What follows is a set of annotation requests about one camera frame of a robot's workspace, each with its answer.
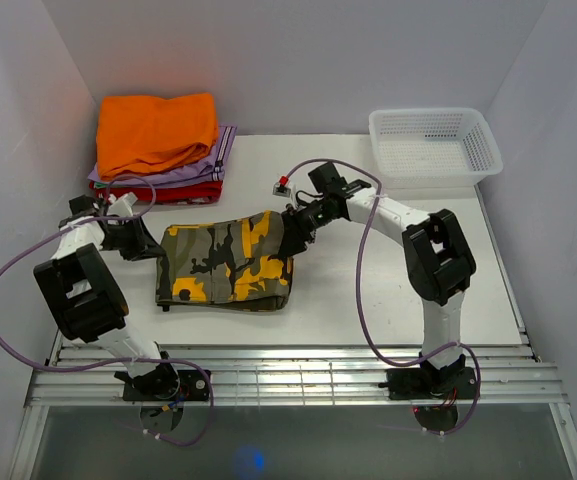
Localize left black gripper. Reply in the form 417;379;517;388
99;215;166;262

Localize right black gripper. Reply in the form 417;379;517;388
277;197;334;261

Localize camouflage trousers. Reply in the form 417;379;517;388
155;211;294;312

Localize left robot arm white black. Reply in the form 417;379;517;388
33;193;181;400

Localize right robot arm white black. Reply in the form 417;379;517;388
273;159;481;404

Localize red folded trousers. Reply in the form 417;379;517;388
110;181;223;205

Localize purple folded trousers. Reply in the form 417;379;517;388
87;124;238;190

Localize orange folded trousers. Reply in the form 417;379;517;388
96;93;219;181

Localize white plastic basket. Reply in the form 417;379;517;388
368;108;503;189

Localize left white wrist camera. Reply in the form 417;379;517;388
104;192;137;217

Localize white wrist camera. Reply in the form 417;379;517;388
272;176;296;206
104;192;137;217

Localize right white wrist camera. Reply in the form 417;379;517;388
272;176;296;206

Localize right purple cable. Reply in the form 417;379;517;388
285;158;482;437

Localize purple cable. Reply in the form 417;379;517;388
285;158;482;437
0;174;216;447

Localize aluminium mounting rail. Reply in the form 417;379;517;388
26;343;568;407

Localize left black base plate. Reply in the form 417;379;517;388
121;369;211;402

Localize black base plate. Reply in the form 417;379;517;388
121;369;211;402
378;367;478;400

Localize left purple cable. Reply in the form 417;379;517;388
0;174;216;447

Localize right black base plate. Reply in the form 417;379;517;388
378;367;478;400

